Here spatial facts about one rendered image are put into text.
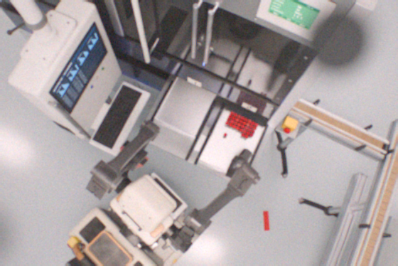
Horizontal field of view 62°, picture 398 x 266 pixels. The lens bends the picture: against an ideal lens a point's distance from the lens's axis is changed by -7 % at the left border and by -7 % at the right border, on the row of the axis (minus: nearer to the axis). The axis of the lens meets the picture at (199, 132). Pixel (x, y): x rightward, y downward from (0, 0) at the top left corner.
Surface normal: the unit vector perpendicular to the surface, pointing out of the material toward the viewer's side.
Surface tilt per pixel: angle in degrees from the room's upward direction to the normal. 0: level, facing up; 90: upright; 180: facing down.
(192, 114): 0
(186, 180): 0
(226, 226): 0
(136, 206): 48
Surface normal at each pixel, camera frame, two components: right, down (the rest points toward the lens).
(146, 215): -0.49, 0.33
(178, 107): 0.04, -0.26
